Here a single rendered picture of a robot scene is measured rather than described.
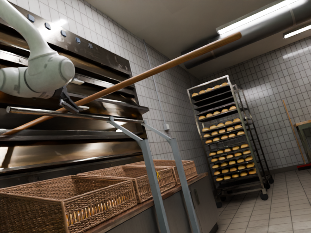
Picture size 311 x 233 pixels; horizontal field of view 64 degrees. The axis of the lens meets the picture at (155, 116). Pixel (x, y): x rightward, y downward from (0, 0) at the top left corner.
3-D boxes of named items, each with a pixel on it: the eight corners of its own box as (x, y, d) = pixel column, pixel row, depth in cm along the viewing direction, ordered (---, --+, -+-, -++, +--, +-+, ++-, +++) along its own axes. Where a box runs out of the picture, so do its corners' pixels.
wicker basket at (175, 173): (129, 195, 224) (123, 164, 229) (157, 184, 274) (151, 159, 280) (178, 185, 204) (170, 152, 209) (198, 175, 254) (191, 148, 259)
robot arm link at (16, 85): (28, 101, 102) (51, 95, 97) (-11, 96, 89) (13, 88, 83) (27, 76, 104) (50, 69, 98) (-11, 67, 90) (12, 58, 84)
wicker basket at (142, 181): (81, 214, 169) (74, 174, 174) (127, 196, 219) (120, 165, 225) (141, 204, 149) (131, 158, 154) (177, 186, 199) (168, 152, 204)
